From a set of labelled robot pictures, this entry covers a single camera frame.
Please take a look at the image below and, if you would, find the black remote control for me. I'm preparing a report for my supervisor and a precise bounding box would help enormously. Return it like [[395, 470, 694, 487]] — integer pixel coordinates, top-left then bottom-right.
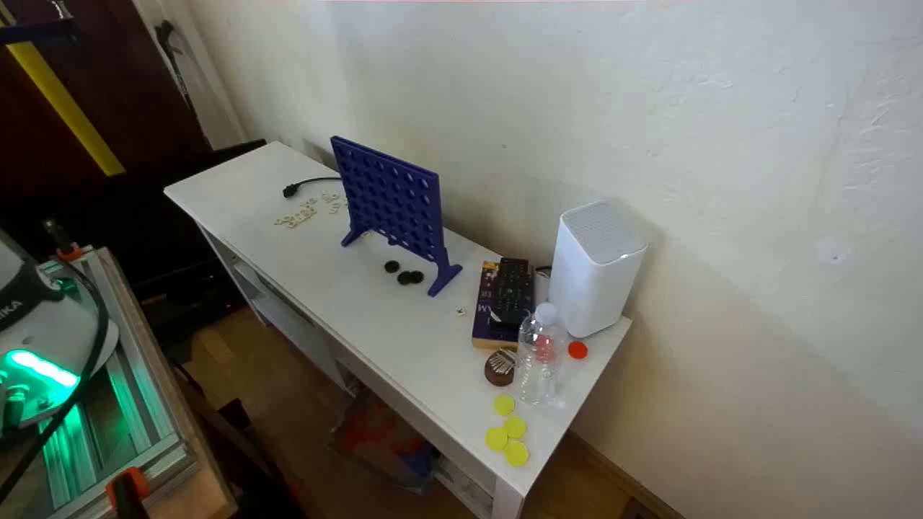
[[487, 254, 537, 330]]

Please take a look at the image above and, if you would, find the dark blue book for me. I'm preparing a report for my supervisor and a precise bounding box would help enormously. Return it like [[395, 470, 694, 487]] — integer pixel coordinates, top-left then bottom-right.
[[470, 258, 543, 352]]

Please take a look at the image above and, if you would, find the blue connect four grid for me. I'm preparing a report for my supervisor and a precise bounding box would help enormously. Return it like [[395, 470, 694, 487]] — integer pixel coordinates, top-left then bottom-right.
[[328, 134, 464, 300]]

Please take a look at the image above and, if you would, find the white shelf table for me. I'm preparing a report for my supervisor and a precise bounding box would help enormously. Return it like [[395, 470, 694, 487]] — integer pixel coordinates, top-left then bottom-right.
[[161, 140, 635, 519]]

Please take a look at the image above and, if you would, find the brown round lid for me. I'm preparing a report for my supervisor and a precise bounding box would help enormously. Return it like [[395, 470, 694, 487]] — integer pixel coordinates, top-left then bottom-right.
[[482, 350, 523, 391]]

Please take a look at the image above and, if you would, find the clear plastic bottle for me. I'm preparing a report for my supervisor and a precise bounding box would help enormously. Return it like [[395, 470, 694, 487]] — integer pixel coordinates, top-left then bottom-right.
[[514, 300, 573, 416]]

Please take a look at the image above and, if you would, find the red and blue bag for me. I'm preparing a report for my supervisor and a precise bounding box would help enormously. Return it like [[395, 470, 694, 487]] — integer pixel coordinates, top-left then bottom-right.
[[328, 388, 451, 497]]

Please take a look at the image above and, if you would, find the black low cabinet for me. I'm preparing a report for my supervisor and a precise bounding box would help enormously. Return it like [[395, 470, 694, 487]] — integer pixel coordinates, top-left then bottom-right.
[[95, 140, 270, 342]]

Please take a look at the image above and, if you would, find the dark brown door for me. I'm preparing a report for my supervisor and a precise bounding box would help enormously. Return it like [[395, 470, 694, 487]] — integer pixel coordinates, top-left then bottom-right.
[[0, 0, 216, 212]]

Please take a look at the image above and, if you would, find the orange black clamp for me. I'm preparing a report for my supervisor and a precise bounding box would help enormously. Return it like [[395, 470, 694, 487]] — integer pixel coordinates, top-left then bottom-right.
[[100, 464, 157, 519], [41, 216, 90, 268]]

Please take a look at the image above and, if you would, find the yellow strip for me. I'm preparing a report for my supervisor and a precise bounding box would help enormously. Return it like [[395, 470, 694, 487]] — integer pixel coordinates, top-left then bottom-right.
[[4, 40, 129, 182]]

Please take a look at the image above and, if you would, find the black bar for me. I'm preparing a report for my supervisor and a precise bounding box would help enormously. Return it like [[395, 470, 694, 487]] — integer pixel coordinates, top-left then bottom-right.
[[0, 19, 86, 53]]

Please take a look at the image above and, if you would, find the black cable with plug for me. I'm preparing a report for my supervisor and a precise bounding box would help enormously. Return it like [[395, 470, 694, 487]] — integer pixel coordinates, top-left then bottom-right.
[[279, 174, 347, 203]]

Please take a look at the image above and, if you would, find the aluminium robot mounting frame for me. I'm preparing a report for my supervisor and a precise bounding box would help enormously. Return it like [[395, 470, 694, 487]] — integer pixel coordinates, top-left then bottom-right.
[[0, 243, 214, 519]]

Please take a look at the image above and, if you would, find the thick black base cable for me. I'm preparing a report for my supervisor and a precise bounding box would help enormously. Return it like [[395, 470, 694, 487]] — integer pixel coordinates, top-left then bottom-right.
[[0, 252, 116, 509]]

